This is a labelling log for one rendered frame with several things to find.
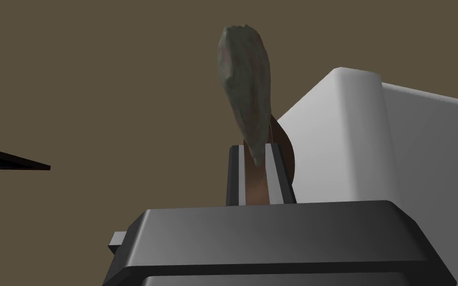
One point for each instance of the grey-green lumpy object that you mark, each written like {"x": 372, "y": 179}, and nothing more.
{"x": 245, "y": 83}

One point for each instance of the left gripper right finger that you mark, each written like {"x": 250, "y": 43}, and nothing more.
{"x": 278, "y": 178}

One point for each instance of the black flat slab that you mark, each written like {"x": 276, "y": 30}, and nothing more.
{"x": 2, "y": 161}

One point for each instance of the brown round dish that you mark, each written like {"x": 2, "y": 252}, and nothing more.
{"x": 257, "y": 184}

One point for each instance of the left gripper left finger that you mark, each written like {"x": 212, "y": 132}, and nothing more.
{"x": 235, "y": 178}

